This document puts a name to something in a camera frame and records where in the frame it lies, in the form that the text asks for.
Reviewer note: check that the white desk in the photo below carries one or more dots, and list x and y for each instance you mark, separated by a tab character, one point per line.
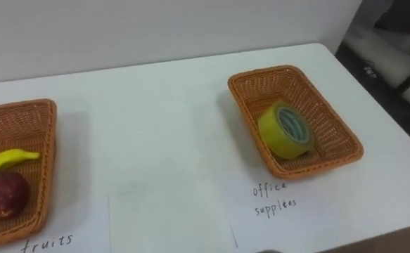
176	123

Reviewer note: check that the red apple soft toy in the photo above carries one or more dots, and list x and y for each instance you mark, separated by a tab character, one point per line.
4	195

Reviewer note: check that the white sheet of paper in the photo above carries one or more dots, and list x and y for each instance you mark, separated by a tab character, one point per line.
331	214

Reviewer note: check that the orange woven basket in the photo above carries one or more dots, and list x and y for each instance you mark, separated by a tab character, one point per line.
326	138
22	119

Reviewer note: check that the yellow tape roll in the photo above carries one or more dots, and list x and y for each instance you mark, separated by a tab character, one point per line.
278	135

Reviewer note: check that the yellow banana soft toy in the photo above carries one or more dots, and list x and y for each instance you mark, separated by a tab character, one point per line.
4	160

